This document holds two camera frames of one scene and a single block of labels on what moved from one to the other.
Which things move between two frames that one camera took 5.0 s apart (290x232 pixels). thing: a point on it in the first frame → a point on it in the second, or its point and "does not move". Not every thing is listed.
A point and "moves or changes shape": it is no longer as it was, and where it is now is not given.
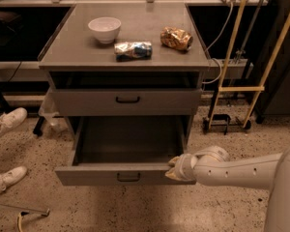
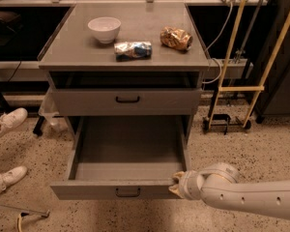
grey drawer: [124, 150] moves or changes shape
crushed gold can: [176, 39] does not move
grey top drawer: [130, 101] does not move
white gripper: [186, 167] → [186, 185]
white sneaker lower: [2, 181] does not move
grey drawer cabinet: [129, 78] does not move
